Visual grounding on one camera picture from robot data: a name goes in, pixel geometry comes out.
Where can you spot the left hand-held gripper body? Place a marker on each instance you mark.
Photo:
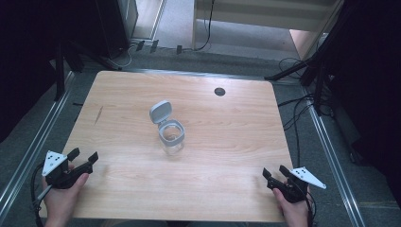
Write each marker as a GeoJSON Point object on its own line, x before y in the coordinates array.
{"type": "Point", "coordinates": [55, 176]}

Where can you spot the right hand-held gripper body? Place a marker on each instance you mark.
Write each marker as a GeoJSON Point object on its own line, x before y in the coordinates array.
{"type": "Point", "coordinates": [294, 190]}

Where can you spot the clear jar with grey lid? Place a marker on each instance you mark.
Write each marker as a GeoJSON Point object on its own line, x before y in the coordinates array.
{"type": "Point", "coordinates": [171, 135]}

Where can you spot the person's right hand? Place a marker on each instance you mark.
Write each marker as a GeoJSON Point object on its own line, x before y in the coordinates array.
{"type": "Point", "coordinates": [294, 214]}

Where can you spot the person's left hand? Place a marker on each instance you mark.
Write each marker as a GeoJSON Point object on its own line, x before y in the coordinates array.
{"type": "Point", "coordinates": [61, 201]}

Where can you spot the black tripod stand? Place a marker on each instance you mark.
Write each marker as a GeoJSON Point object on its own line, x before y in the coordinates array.
{"type": "Point", "coordinates": [59, 72]}
{"type": "Point", "coordinates": [318, 78]}

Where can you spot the dark round table grommet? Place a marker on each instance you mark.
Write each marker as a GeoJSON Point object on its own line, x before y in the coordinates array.
{"type": "Point", "coordinates": [219, 91]}

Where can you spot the dark cabinet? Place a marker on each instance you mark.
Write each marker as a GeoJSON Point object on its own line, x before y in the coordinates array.
{"type": "Point", "coordinates": [118, 25]}

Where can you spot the white shelf unit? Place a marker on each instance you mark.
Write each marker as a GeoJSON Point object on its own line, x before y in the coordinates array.
{"type": "Point", "coordinates": [252, 15]}

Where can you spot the metal floor rail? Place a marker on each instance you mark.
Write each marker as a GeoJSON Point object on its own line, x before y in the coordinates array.
{"type": "Point", "coordinates": [334, 164]}
{"type": "Point", "coordinates": [34, 148]}

